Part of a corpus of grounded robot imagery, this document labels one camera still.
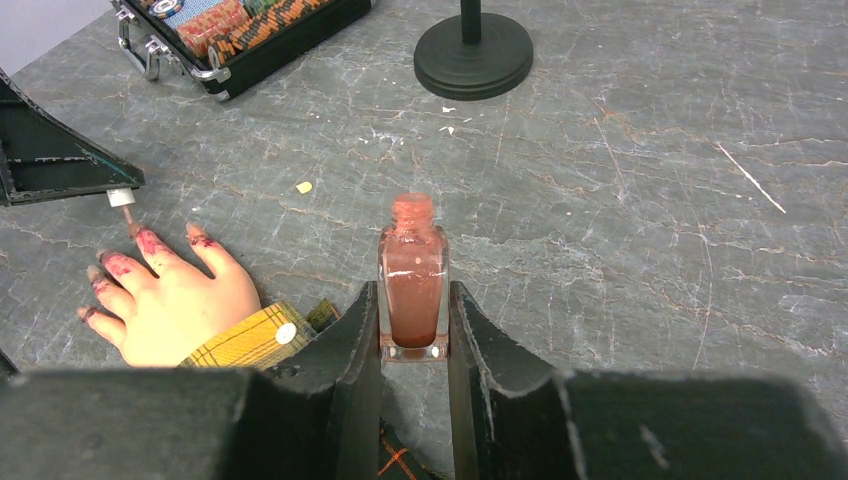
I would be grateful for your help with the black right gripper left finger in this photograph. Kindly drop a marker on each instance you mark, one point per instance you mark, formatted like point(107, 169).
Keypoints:
point(315, 415)

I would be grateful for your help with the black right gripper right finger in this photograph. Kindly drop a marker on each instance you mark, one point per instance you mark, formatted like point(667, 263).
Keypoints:
point(515, 416)

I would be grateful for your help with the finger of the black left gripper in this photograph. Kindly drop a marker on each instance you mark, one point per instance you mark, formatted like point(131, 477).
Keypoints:
point(42, 159)

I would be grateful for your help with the white nail polish cap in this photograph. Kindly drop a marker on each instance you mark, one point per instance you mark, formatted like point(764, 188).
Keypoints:
point(122, 199)

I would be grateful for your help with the pink nail polish bottle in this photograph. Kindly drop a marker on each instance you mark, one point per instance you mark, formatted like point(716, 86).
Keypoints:
point(413, 283)

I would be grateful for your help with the mannequin hand with stained nails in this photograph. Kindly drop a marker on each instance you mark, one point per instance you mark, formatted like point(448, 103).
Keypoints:
point(160, 310)

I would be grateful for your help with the black poker chip case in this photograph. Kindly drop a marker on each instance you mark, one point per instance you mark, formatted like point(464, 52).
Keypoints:
point(227, 46)

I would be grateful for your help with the small yellow crumb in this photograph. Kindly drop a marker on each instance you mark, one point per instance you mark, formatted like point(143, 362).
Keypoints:
point(304, 187)

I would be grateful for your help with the black microphone stand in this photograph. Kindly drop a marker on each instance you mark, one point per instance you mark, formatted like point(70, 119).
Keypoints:
point(474, 55)

